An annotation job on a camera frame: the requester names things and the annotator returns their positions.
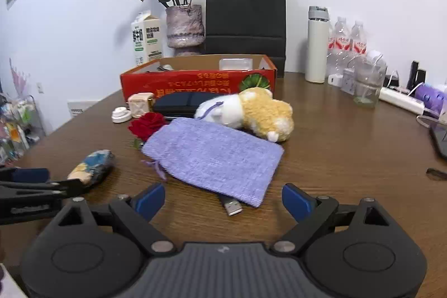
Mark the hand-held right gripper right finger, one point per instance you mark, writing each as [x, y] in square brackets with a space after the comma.
[296, 203]

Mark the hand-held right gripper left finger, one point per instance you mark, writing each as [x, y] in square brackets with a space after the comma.
[153, 201]

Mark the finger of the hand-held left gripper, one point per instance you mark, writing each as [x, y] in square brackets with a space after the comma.
[70, 187]
[28, 175]

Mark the floral patterned pouch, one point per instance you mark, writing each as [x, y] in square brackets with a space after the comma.
[92, 163]

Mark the purple knitted pouch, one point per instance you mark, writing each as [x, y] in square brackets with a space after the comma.
[216, 158]

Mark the red fabric rose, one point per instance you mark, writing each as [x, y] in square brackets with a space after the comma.
[146, 125]

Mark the yellow and white plush toy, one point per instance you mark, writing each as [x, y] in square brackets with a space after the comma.
[265, 113]

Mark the dark blue case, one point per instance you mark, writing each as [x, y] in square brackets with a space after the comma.
[178, 102]

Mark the red cardboard box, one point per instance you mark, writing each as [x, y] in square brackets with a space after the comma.
[195, 81]

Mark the wooden desktop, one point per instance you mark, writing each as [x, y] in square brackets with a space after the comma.
[349, 151]

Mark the black USB plug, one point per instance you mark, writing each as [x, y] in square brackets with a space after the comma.
[232, 206]

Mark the white round cap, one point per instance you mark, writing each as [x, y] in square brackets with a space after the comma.
[120, 115]

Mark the beige cube box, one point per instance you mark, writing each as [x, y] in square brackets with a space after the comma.
[139, 104]

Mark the white charger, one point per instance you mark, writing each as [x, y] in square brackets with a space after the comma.
[335, 79]

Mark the white plug adaptor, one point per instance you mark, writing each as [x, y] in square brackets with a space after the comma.
[348, 81]

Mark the glass jar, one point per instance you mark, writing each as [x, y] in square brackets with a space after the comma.
[366, 88]

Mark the small dark object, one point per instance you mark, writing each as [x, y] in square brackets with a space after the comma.
[436, 173]

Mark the white power strip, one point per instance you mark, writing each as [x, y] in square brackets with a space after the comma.
[401, 100]

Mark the black phone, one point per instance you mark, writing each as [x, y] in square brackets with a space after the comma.
[440, 141]

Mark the white thermos bottle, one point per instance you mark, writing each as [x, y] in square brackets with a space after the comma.
[317, 46]

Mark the white milk carton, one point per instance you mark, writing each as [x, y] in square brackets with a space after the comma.
[146, 39]

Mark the clear water bottle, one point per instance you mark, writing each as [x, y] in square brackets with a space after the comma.
[339, 39]
[359, 39]

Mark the purple tissue packet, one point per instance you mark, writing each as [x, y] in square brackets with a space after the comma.
[433, 93]

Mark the black small bottles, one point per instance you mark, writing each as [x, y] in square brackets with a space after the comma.
[417, 73]

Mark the purple ceramic vase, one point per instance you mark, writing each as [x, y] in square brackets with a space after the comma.
[185, 25]

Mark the black paper bag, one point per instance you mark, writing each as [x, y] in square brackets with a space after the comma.
[244, 11]

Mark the white wall socket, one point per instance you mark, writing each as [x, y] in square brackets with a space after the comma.
[82, 107]

